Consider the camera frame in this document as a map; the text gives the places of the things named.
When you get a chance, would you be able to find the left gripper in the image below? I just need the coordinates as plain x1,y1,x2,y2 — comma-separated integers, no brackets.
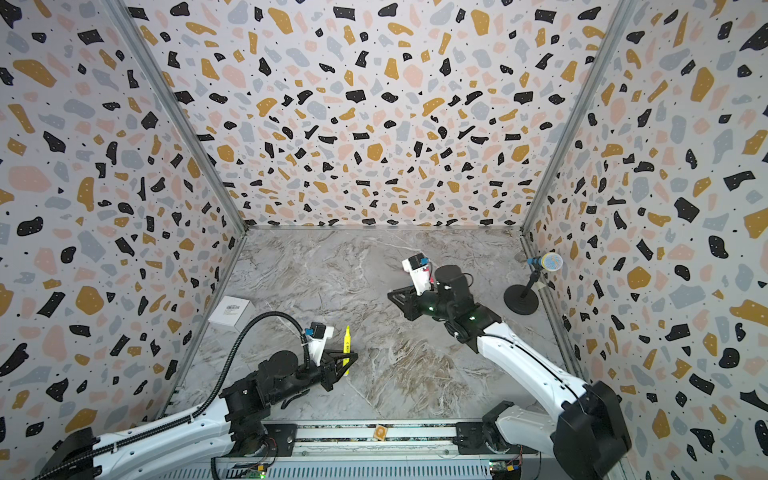
271,350,359,408

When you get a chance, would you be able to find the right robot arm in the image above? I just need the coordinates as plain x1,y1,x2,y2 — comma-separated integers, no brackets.
387,255,632,479

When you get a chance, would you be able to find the yellow highlighter pen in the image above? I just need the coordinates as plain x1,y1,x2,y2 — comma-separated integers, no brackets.
343,326,351,376

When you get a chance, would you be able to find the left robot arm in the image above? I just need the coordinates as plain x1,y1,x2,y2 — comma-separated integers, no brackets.
37,350,358,479

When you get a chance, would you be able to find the black microphone stand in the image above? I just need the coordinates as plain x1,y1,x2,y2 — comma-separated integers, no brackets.
503,270,541,315

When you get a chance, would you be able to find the blue microphone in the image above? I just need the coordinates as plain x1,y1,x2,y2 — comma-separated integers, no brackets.
527,252,564,272

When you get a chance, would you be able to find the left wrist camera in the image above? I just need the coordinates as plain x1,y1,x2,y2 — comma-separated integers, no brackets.
305,322,335,366

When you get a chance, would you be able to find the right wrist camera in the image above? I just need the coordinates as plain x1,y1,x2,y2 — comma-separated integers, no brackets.
402,253,432,296

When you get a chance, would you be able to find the orange tag on rail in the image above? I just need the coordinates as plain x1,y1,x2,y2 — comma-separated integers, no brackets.
373,425,388,441

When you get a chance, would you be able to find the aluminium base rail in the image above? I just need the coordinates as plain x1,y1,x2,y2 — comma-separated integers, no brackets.
143,419,631,480

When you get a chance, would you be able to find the black corrugated cable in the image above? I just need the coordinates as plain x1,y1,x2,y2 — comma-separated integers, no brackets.
29,311,310,480

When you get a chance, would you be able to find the white small box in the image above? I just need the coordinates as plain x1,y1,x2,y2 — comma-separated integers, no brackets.
208,296,257,333

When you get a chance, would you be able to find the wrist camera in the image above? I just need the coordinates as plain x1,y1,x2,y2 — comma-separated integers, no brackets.
305,322,335,366
402,253,432,296

